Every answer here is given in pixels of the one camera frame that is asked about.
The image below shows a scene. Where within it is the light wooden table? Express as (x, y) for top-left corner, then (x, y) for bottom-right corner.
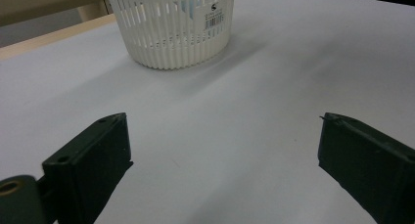
(0, 13), (117, 62)

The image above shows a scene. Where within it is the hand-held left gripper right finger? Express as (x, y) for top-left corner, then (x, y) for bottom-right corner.
(317, 112), (415, 224)

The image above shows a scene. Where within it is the light blue hairbrush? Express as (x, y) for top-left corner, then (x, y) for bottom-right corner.
(174, 0), (199, 21)

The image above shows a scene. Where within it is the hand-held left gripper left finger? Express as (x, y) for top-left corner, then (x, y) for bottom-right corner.
(42, 112), (134, 224)

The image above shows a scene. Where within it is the beige wooden desk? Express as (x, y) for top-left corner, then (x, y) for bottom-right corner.
(0, 0), (114, 27)

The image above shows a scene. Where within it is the white slotted plastic basket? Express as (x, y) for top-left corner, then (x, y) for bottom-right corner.
(105, 0), (237, 71)

